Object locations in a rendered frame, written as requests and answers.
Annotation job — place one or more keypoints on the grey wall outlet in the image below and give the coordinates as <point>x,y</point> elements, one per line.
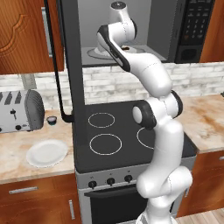
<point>28,81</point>

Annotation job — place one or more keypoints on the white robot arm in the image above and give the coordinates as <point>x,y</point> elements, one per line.
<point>166,140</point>

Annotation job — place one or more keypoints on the brown chicken drumstick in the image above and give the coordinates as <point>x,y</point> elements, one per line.
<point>126,47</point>

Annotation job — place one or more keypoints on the black oven knob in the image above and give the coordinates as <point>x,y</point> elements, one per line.
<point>92,184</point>
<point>110,181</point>
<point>128,178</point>

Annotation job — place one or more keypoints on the silver toaster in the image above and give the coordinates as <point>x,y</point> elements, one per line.
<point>20,112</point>

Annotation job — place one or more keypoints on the small dark cup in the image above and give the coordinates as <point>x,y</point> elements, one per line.
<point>52,120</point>

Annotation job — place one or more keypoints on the black glass hob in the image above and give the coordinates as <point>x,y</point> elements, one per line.
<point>116,154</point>

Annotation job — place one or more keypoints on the black microwave oven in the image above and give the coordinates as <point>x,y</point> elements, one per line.
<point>192,29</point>

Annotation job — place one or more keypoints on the black oven door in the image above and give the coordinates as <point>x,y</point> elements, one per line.
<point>116,208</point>

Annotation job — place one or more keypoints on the wooden base cupboard door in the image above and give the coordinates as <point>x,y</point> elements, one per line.
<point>35,213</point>
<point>204,192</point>

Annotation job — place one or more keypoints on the wooden wall cupboard door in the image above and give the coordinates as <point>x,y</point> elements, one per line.
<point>20,38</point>

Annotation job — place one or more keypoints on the white plate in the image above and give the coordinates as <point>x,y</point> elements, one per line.
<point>46,153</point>

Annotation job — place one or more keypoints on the silver oven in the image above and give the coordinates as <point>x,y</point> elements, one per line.
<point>84,180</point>

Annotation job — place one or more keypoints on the grey microwave turntable plate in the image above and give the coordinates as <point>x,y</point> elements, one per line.
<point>93,54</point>

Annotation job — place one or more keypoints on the wooden drawer front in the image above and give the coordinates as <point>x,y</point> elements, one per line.
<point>52,186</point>
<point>210,163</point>

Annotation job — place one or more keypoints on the dark grey microwave door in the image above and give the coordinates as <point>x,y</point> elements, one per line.
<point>73,58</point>

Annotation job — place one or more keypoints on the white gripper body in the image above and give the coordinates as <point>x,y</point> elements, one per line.
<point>102,49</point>

